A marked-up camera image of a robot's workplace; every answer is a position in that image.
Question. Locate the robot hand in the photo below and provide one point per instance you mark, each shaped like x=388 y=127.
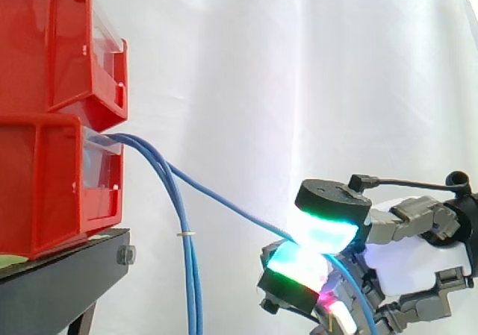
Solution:
x=407 y=264

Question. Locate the red bin with clear plate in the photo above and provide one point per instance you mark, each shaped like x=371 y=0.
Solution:
x=41 y=186
x=45 y=44

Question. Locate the black stand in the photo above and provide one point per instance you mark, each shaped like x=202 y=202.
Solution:
x=56 y=286

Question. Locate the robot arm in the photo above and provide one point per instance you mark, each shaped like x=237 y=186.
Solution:
x=475 y=215

